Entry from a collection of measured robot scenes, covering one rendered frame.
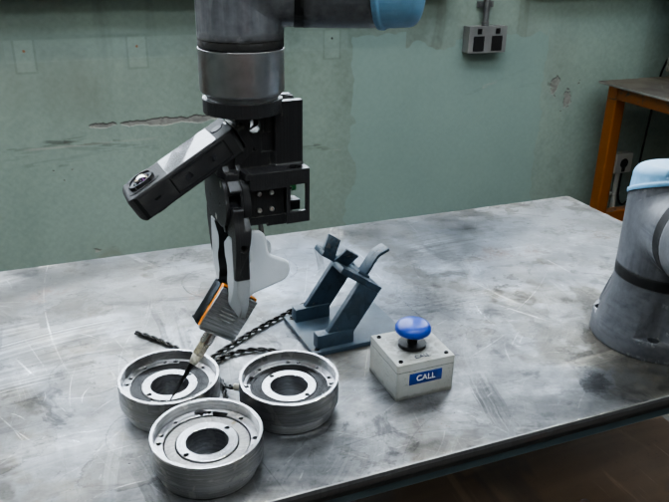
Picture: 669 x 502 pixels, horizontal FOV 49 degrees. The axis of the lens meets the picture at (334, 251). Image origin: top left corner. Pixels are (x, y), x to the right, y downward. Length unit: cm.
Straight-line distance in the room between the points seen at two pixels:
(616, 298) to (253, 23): 57
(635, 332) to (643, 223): 14
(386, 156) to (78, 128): 103
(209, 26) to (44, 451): 44
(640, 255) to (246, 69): 53
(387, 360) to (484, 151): 203
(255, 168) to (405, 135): 195
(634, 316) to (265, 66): 55
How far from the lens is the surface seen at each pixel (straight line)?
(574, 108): 298
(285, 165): 68
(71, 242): 240
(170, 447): 72
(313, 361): 82
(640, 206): 92
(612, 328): 97
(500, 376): 88
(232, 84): 63
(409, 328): 80
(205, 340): 74
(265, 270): 70
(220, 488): 68
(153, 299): 104
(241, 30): 62
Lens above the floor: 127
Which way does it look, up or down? 24 degrees down
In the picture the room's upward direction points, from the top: 1 degrees clockwise
